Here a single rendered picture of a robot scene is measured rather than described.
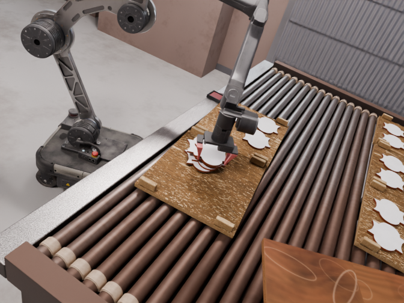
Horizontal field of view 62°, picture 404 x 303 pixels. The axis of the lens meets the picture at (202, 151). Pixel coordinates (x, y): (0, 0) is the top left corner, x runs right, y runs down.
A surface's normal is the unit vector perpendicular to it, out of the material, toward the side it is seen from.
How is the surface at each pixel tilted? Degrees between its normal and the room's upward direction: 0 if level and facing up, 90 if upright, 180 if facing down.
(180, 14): 90
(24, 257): 0
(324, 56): 90
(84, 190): 0
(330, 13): 90
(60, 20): 90
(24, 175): 0
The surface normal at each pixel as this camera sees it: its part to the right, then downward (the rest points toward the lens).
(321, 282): 0.26, -0.77
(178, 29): -0.42, 0.45
